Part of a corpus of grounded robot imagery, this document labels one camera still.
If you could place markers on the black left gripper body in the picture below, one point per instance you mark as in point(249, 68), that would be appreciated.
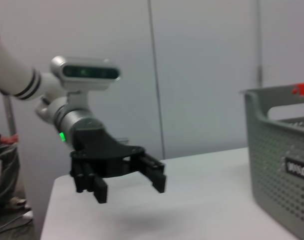
point(101, 152)

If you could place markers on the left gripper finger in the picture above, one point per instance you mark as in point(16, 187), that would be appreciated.
point(153, 172)
point(91, 182)

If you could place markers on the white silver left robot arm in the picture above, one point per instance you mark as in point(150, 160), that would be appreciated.
point(29, 82)

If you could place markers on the grey perforated plastic storage bin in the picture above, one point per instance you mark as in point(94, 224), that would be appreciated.
point(279, 162)

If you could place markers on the seated person bare hand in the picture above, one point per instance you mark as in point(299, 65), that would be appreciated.
point(9, 138)

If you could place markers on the left gripper silver connector plug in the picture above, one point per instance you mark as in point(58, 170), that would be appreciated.
point(123, 140)

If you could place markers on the white brown sneaker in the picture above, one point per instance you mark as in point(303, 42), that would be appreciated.
point(28, 215)
point(17, 202)

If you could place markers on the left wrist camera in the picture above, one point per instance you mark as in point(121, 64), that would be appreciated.
point(87, 72)

